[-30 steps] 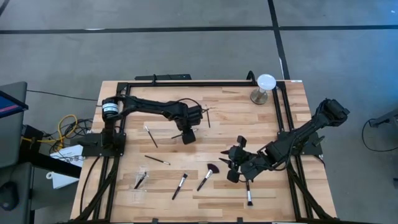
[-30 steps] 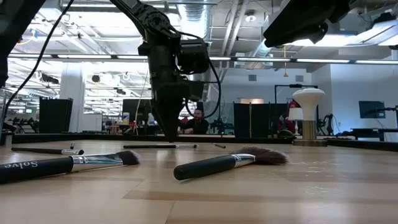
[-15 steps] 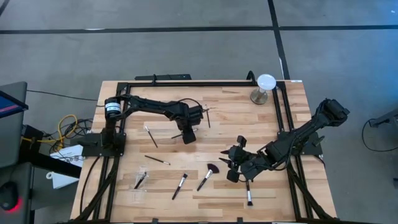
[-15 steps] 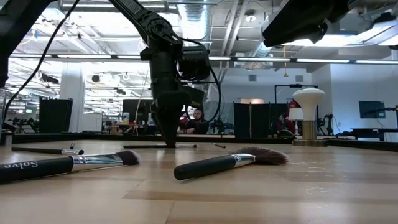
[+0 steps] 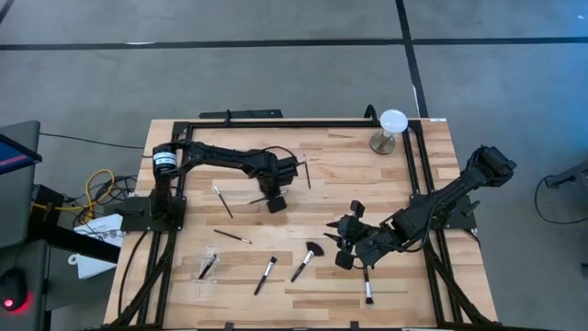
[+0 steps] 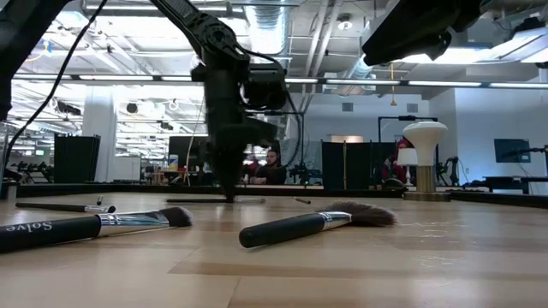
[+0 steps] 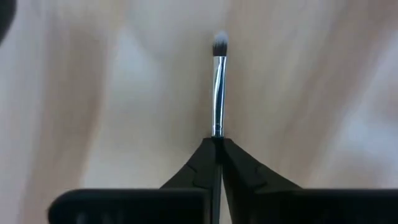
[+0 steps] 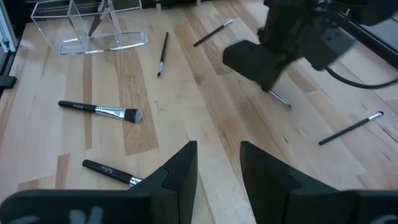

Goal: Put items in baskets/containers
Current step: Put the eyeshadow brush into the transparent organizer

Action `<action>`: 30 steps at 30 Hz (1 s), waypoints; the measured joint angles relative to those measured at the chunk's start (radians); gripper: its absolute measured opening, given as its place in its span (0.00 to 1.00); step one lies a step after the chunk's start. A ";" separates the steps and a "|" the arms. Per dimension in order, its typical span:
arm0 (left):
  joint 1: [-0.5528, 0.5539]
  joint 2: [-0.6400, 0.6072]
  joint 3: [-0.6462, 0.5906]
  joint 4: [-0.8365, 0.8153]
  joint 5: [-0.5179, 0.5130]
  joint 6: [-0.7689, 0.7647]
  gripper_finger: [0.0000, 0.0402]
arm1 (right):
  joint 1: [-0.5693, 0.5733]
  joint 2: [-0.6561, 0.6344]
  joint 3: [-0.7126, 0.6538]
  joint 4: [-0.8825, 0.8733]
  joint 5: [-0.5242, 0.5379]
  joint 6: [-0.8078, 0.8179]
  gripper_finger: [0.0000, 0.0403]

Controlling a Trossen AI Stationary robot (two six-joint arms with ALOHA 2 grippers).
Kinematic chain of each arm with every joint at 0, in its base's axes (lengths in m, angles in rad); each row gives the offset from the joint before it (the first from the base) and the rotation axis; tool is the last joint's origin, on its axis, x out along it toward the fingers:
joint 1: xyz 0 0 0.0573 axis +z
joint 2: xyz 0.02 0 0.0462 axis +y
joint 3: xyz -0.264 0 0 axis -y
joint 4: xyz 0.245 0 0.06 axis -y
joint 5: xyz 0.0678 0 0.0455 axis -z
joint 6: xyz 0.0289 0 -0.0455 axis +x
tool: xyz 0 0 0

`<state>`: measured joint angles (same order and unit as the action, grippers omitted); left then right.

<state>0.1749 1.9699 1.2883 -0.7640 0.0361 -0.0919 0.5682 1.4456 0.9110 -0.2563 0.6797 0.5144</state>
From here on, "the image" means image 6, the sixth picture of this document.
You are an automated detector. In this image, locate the black background equipment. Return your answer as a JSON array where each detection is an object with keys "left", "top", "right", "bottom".
[{"left": 10, "top": 160, "right": 55, "bottom": 183}]

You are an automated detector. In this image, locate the black room partition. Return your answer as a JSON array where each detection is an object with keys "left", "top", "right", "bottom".
[
  {"left": 53, "top": 133, "right": 102, "bottom": 184},
  {"left": 320, "top": 140, "right": 399, "bottom": 190}
]

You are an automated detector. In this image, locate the black aluminium table frame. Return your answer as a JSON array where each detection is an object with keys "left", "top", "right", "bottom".
[{"left": 0, "top": 181, "right": 548, "bottom": 210}]

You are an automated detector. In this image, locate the wall mounted screen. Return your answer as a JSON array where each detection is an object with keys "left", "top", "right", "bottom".
[{"left": 493, "top": 138, "right": 533, "bottom": 164}]

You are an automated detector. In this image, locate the person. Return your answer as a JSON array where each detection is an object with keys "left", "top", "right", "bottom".
[
  {"left": 382, "top": 136, "right": 419, "bottom": 185},
  {"left": 252, "top": 148, "right": 289, "bottom": 186}
]

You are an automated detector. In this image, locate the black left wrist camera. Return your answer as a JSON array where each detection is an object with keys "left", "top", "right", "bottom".
[{"left": 244, "top": 68, "right": 289, "bottom": 112}]

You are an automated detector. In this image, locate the small white shade lamp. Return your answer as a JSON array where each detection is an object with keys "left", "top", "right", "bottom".
[{"left": 396, "top": 147, "right": 419, "bottom": 186}]

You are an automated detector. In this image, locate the black low bench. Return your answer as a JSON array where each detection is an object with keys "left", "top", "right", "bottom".
[{"left": 462, "top": 175, "right": 548, "bottom": 196}]

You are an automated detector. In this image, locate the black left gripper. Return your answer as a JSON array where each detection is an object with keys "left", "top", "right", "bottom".
[{"left": 203, "top": 80, "right": 279, "bottom": 203}]

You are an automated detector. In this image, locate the black fan makeup brush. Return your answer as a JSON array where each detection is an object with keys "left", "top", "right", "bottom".
[{"left": 238, "top": 200, "right": 398, "bottom": 250}]

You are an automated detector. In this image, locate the black brush with Solve print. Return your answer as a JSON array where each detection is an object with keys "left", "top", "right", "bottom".
[{"left": 0, "top": 206, "right": 194, "bottom": 254}]

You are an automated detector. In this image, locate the thin black rig frame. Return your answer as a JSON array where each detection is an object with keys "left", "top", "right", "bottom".
[
  {"left": 256, "top": 110, "right": 306, "bottom": 185},
  {"left": 377, "top": 115, "right": 438, "bottom": 146}
]

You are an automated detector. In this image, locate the white mushroom lamp brass base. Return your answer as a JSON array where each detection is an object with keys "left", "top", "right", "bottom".
[{"left": 402, "top": 121, "right": 451, "bottom": 202}]

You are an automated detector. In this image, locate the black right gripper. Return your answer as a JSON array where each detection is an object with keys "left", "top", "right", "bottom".
[{"left": 361, "top": 0, "right": 485, "bottom": 66}]

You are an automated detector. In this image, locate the long black slack cable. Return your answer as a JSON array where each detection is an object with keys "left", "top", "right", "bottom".
[{"left": 0, "top": 0, "right": 110, "bottom": 170}]

